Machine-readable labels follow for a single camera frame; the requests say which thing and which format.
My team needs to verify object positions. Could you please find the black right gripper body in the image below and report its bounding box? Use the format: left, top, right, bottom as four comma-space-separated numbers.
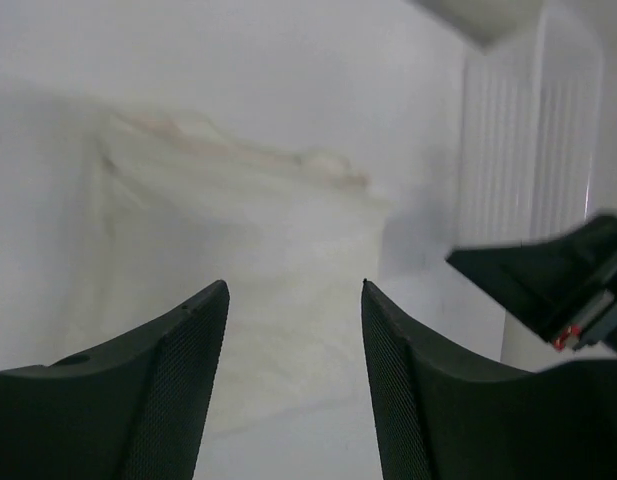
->
551, 212, 617, 354

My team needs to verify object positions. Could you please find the white plastic basket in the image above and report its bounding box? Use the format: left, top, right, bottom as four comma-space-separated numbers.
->
457, 1, 604, 245

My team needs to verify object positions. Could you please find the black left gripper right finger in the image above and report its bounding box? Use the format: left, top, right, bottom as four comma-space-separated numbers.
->
361, 282, 617, 479

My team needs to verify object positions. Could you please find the white t-shirt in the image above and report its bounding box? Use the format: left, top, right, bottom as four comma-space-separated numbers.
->
0, 89, 388, 434

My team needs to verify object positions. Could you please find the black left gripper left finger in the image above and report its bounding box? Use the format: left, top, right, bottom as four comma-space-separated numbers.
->
0, 281, 230, 479

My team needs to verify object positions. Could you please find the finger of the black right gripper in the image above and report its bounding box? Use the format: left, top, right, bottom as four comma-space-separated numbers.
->
445, 227, 614, 344

